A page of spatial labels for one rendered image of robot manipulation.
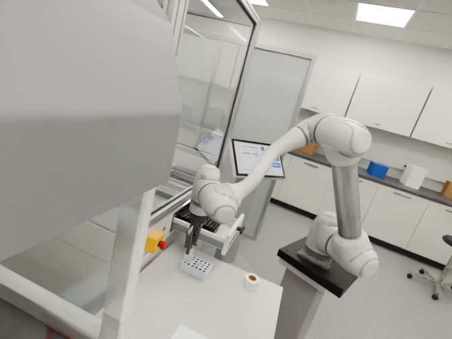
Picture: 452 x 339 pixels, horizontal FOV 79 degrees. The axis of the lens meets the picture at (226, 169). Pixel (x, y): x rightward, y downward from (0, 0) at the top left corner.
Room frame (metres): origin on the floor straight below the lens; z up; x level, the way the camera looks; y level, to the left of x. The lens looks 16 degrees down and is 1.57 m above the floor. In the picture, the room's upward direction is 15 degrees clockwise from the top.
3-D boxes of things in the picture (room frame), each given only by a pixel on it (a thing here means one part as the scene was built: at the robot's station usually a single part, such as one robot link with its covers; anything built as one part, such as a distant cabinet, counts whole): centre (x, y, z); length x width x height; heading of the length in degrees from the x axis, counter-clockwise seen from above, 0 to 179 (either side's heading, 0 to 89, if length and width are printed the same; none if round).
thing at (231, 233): (1.27, -0.12, 0.87); 0.29 x 0.02 x 0.11; 166
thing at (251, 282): (1.05, -0.24, 0.78); 0.07 x 0.07 x 0.04
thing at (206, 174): (1.05, 0.06, 1.18); 0.13 x 0.11 x 0.16; 26
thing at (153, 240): (1.01, 0.21, 0.88); 0.07 x 0.05 x 0.07; 166
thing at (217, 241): (1.32, 0.08, 0.86); 0.40 x 0.26 x 0.06; 76
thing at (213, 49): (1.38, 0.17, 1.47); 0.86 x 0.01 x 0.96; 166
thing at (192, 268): (1.05, 0.02, 0.78); 0.12 x 0.08 x 0.04; 75
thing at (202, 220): (1.06, 0.06, 0.99); 0.08 x 0.07 x 0.09; 165
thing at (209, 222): (1.32, 0.07, 0.87); 0.22 x 0.18 x 0.06; 76
